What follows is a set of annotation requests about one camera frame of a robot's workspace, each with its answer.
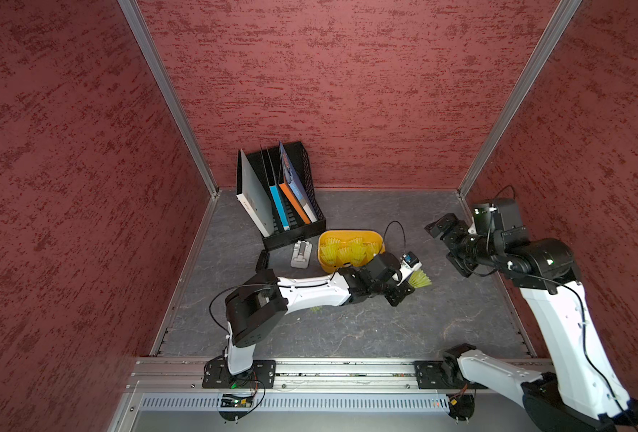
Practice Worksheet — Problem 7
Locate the yellow plastic storage box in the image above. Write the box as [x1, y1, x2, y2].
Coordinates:
[317, 230, 385, 274]

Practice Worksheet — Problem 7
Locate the orange blue book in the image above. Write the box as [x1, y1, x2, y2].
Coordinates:
[278, 143, 318, 224]

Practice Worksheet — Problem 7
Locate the small black device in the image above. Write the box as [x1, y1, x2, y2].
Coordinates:
[255, 249, 270, 273]

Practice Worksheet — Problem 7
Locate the right aluminium corner post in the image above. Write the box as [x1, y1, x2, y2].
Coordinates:
[458, 0, 582, 200]

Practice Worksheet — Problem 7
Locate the teal book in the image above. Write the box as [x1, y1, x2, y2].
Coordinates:
[269, 185, 291, 230]

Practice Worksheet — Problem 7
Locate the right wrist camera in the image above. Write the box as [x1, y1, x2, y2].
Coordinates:
[473, 198, 522, 236]

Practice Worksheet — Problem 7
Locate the black mesh file organizer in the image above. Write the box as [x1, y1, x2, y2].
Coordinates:
[243, 141, 326, 251]

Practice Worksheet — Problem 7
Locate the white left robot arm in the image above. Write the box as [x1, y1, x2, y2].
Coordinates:
[223, 252, 430, 376]

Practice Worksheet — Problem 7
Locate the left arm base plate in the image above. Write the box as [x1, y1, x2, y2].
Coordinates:
[202, 356, 277, 389]

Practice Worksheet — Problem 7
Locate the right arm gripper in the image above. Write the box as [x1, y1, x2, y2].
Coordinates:
[423, 211, 500, 273]

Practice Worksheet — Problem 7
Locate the aluminium corner post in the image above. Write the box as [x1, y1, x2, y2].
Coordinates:
[117, 0, 222, 199]
[458, 0, 582, 200]

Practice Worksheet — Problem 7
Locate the green shuttlecock eleventh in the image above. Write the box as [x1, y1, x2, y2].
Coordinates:
[407, 269, 432, 289]

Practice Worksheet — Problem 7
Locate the left aluminium corner post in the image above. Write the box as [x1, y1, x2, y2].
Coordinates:
[117, 0, 222, 199]

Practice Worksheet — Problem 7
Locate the white grey book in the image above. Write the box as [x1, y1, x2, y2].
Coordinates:
[236, 149, 275, 238]

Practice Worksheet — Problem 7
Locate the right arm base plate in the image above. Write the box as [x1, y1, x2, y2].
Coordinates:
[414, 361, 486, 393]

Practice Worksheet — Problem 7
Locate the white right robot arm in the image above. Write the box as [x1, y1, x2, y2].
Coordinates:
[425, 213, 638, 431]

